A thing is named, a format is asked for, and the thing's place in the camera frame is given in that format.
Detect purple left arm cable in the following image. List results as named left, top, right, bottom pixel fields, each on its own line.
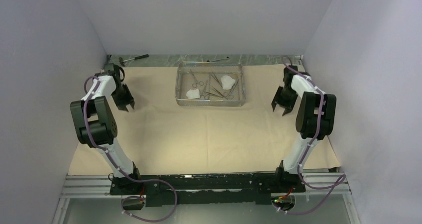
left=82, top=76, right=178, bottom=223

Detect aluminium rail frame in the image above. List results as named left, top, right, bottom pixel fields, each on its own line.
left=53, top=171, right=343, bottom=224

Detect silver forceps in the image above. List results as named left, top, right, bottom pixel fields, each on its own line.
left=210, top=72, right=222, bottom=88

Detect silver haemostat clamp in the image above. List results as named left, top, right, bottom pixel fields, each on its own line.
left=227, top=80, right=239, bottom=100

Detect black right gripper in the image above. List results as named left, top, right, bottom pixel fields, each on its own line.
left=272, top=86, right=299, bottom=115

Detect black-handled claw hammer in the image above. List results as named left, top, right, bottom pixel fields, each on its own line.
left=118, top=54, right=149, bottom=67

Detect beige wrapping cloth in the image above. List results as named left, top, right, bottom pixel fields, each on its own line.
left=67, top=63, right=341, bottom=176

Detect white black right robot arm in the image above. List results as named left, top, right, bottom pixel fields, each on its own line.
left=271, top=66, right=337, bottom=192

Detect silver ratchet wrench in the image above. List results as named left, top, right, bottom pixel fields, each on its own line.
left=206, top=56, right=230, bottom=63

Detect white gauze pad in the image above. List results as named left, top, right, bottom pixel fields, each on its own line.
left=186, top=89, right=201, bottom=100
left=220, top=75, right=236, bottom=90

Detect silver surgical scissors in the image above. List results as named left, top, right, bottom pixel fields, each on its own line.
left=190, top=70, right=203, bottom=89

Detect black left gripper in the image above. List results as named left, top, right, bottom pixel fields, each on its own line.
left=111, top=84, right=135, bottom=112

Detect metal mesh instrument tray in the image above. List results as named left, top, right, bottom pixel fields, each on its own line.
left=175, top=62, right=246, bottom=107

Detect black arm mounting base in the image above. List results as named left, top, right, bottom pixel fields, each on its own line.
left=110, top=169, right=306, bottom=207

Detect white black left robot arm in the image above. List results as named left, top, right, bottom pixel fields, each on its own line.
left=70, top=63, right=143, bottom=194

